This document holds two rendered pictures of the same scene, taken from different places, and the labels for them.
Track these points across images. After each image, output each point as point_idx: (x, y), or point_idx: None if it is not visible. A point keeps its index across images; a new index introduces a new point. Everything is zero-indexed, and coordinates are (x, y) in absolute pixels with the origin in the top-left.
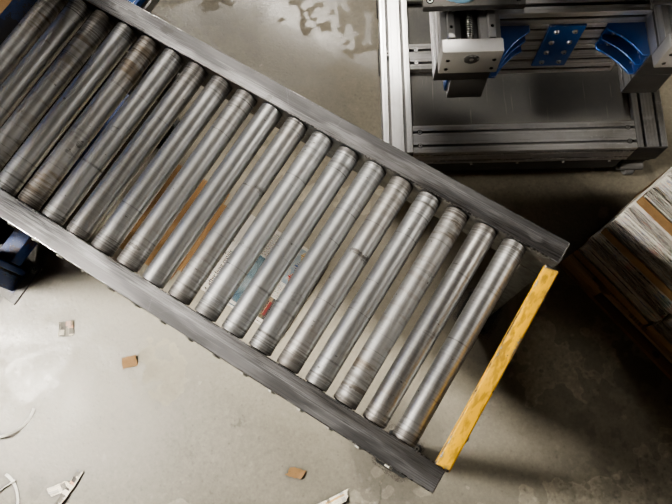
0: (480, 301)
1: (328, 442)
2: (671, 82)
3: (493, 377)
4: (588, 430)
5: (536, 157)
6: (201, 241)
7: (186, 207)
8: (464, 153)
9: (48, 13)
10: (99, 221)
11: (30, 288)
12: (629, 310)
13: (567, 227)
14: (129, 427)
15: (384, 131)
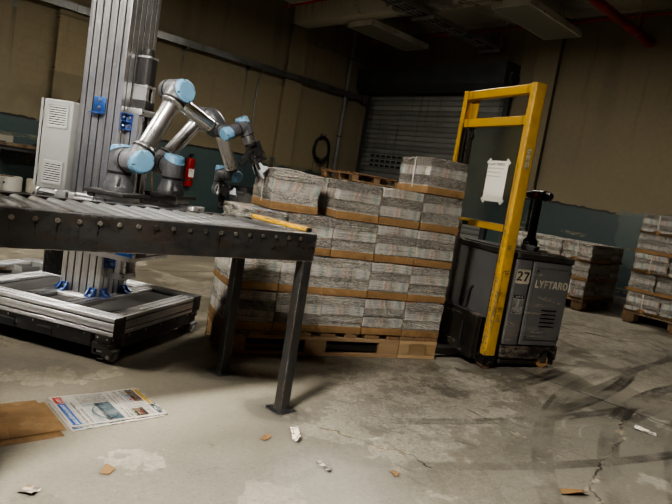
0: (253, 220)
1: (255, 423)
2: None
3: (284, 221)
4: (307, 372)
5: (167, 314)
6: (54, 417)
7: (16, 414)
8: (144, 313)
9: None
10: None
11: None
12: (261, 329)
13: (202, 346)
14: (164, 486)
15: (102, 316)
